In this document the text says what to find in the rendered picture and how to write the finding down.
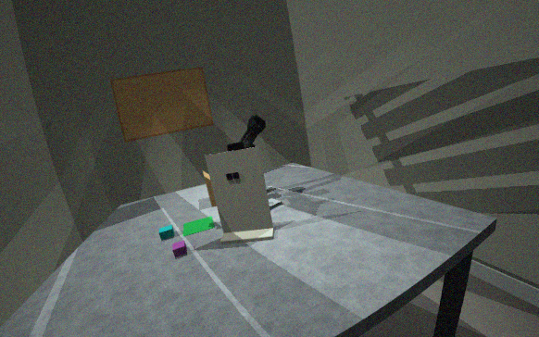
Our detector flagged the cyan cube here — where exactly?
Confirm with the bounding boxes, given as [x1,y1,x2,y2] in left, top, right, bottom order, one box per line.
[159,225,174,241]

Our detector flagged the small purple cube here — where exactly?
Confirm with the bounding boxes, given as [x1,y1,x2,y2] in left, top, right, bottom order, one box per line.
[172,241,187,257]

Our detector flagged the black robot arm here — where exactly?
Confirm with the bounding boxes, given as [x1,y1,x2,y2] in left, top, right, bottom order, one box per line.
[239,115,266,149]

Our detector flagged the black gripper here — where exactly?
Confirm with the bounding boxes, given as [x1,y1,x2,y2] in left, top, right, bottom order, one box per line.
[226,142,244,151]

